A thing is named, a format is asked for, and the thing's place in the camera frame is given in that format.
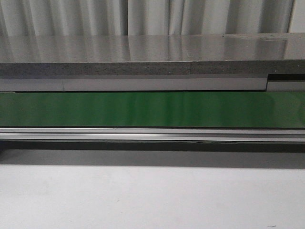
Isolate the grey cabinet panel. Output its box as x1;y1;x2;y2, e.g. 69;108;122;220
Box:
266;74;305;92
0;73;268;92

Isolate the aluminium conveyor front rail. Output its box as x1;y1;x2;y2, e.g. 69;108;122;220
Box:
0;127;305;143

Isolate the dark green conveyor belt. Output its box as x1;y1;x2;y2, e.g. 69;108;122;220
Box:
0;92;305;128

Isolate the grey cabinet panel left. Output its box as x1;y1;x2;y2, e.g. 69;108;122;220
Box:
0;73;268;92

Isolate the white pleated curtain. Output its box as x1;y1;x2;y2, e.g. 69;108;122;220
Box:
0;0;305;37

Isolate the grey cabinet panel right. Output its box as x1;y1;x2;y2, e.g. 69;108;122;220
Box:
266;74;305;92

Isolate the grey stone countertop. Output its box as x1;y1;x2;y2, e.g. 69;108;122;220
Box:
0;33;305;76

